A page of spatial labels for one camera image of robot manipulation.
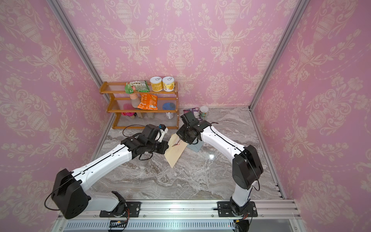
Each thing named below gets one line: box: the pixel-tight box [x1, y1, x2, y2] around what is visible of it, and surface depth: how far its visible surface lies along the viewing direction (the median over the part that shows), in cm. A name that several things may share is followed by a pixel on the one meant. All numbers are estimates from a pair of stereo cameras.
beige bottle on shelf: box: [129, 93, 141, 109], surface depth 99 cm
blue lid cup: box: [162, 102, 176, 120], surface depth 108 cm
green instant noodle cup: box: [199, 105, 209, 120], surface depth 114 cm
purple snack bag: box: [183, 106, 202, 122], surface depth 119 cm
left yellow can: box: [149, 76, 163, 92], surface depth 91 cm
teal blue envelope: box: [186, 139, 204, 153], surface depth 99 cm
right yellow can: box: [162, 76, 175, 92], surface depth 91 cm
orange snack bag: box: [136, 93, 158, 111], surface depth 101 cm
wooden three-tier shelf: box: [99, 81, 180, 130], surface depth 105 cm
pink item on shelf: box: [121, 103, 136, 117], surface depth 108 cm
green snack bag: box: [124, 80, 151, 95], surface depth 91 cm
